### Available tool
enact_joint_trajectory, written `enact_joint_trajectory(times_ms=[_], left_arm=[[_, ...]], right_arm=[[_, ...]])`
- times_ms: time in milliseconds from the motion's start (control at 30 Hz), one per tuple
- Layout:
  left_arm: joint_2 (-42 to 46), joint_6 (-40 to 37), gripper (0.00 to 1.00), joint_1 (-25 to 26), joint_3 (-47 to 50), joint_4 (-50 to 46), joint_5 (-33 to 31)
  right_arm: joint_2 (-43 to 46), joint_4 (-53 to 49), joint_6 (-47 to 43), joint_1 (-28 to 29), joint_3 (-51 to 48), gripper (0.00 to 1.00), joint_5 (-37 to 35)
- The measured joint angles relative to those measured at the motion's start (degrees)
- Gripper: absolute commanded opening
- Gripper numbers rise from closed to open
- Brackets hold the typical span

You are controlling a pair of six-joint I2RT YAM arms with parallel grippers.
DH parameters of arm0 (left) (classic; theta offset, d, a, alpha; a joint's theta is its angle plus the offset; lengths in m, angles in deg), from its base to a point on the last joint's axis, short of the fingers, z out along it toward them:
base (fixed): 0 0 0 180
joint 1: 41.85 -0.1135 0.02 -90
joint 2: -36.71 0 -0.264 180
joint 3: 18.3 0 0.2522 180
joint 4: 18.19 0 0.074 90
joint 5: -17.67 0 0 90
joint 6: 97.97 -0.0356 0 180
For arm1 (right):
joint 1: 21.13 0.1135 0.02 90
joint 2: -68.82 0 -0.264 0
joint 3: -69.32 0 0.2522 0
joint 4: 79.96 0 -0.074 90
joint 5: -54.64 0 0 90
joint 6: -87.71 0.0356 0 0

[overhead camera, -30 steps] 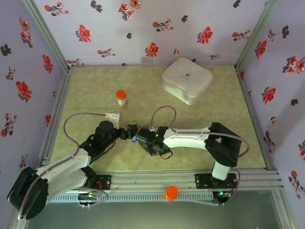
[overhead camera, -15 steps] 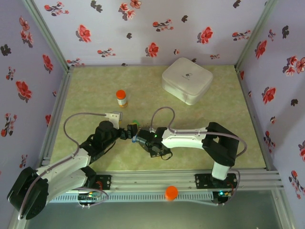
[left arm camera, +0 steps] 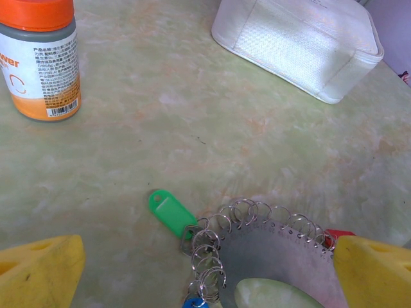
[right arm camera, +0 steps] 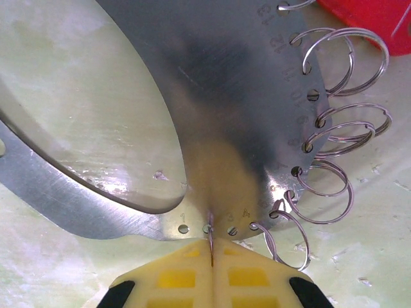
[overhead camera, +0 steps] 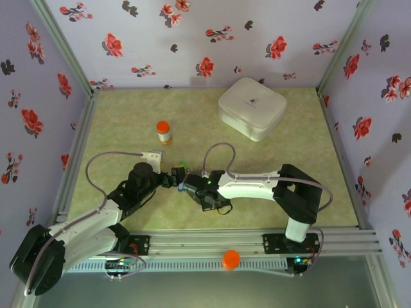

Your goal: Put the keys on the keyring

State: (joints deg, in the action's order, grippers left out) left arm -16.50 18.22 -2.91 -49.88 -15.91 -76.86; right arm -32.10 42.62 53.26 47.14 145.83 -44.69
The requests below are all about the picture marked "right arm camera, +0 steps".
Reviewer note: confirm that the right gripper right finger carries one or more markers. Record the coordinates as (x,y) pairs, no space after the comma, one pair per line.
(250,282)

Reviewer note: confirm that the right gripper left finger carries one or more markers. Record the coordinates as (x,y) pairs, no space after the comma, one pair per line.
(173,282)

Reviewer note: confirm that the steel keyring plate with rings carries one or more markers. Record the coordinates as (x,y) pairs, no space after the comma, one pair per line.
(231,96)

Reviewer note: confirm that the red tag key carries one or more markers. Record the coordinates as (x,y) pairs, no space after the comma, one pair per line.
(369,22)

